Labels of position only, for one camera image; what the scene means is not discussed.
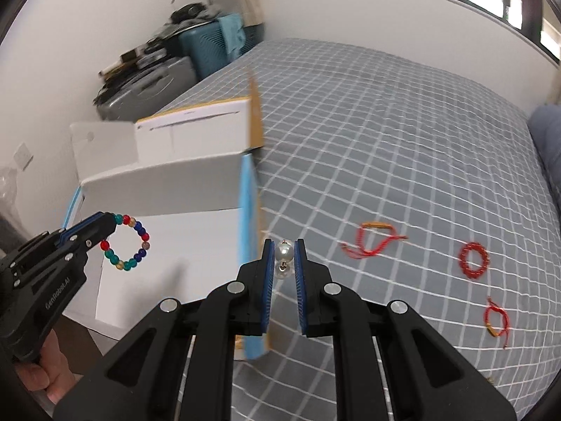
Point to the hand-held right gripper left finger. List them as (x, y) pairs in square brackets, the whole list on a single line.
[(265, 272)]

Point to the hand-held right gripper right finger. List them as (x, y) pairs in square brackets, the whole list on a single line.
[(300, 272)]

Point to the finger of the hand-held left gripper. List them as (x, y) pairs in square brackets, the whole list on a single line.
[(96, 223), (92, 244)]

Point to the white cardboard box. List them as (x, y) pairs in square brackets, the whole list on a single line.
[(188, 237)]

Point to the person's left hand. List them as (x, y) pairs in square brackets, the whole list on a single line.
[(52, 372)]

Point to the clear plastic bag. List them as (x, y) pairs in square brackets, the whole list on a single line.
[(8, 188)]

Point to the grey suitcase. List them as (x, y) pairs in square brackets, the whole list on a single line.
[(144, 87)]

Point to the grey checked blanket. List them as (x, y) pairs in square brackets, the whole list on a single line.
[(394, 140)]

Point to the teal suitcase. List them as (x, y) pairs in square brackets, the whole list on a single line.
[(206, 48)]

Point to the black bag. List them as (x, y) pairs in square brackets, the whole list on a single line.
[(190, 12)]

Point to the teal cloth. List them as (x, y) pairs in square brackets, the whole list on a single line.
[(231, 30)]

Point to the grey pillow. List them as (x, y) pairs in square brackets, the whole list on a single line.
[(548, 149)]

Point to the white wall socket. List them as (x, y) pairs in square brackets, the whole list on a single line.
[(23, 155)]

